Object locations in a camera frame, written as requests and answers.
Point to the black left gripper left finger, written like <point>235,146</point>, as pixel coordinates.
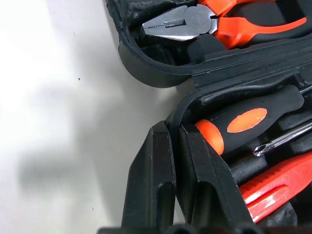
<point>146,180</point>

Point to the orange test pen screwdriver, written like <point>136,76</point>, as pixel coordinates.
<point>275,187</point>

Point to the short shaft black orange screwdriver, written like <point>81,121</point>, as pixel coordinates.
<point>287,136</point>

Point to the black tool case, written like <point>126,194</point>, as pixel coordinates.
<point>158,73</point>

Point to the long shaft black orange screwdriver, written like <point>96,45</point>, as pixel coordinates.
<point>263,107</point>

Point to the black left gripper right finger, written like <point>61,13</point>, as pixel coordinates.
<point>212,185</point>

